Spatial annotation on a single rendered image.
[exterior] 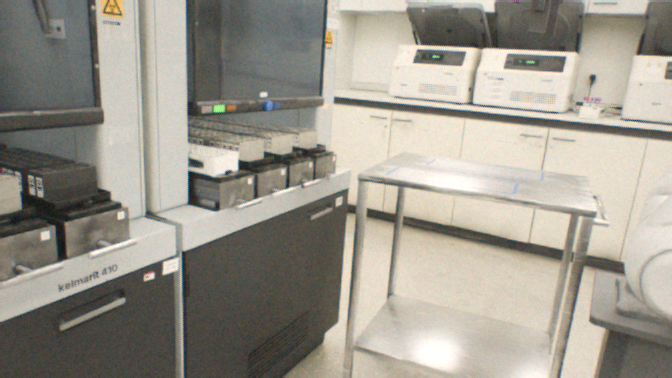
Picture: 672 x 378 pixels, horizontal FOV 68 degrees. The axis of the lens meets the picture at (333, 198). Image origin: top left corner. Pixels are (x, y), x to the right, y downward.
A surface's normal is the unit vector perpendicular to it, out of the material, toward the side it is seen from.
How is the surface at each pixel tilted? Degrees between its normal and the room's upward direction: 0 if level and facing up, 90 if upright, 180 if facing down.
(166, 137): 90
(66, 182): 90
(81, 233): 90
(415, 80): 90
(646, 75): 59
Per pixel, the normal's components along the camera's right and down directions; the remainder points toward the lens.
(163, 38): 0.87, 0.18
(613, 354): -0.96, 0.01
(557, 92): -0.48, 0.20
